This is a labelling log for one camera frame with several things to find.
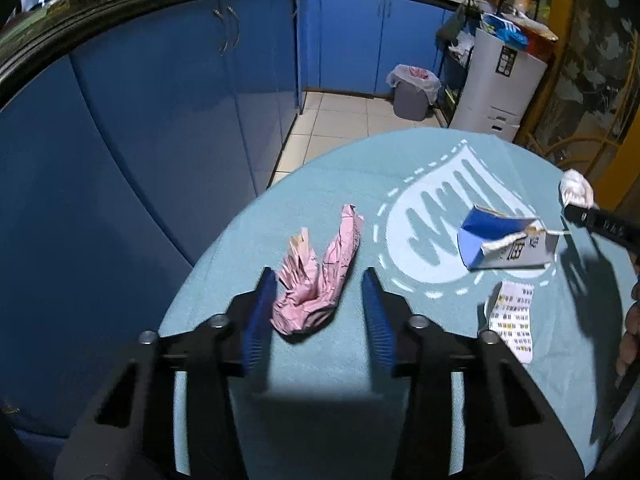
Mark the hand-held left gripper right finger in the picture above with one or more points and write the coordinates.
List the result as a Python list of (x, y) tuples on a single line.
[(375, 320)]

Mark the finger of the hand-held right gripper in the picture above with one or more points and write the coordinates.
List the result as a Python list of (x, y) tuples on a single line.
[(607, 225)]

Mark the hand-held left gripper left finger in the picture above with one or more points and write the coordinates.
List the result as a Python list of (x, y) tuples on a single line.
[(260, 320)]

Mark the red cardboard box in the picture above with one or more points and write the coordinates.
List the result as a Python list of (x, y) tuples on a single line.
[(542, 42)]

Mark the blue striped package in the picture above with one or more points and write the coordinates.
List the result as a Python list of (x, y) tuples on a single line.
[(505, 30)]

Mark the blue and white carton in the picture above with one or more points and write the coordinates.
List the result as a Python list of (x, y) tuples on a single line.
[(480, 232)]

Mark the pink wrapper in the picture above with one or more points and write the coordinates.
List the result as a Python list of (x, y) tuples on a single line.
[(325, 270)]

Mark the white storage cabinet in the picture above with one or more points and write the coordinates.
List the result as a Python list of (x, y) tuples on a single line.
[(500, 90)]

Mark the black metal rack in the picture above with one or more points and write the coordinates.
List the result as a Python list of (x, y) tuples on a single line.
[(452, 60)]

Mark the person's right hand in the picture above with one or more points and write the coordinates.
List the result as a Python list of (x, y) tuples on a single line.
[(632, 335)]

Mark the black kitchen countertop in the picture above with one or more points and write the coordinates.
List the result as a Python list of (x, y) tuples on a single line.
[(50, 37)]

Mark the white tissue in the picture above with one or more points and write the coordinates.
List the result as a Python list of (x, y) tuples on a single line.
[(577, 187)]

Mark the white printed paper leaflet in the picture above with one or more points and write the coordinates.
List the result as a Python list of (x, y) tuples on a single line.
[(512, 320)]

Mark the blue kitchen cabinets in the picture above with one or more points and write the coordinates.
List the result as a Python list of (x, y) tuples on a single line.
[(150, 135)]

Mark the yellow wooden glass door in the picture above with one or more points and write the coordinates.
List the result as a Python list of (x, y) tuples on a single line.
[(595, 85)]

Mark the grey bin with plastic liner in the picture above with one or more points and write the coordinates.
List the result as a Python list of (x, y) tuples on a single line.
[(412, 95)]

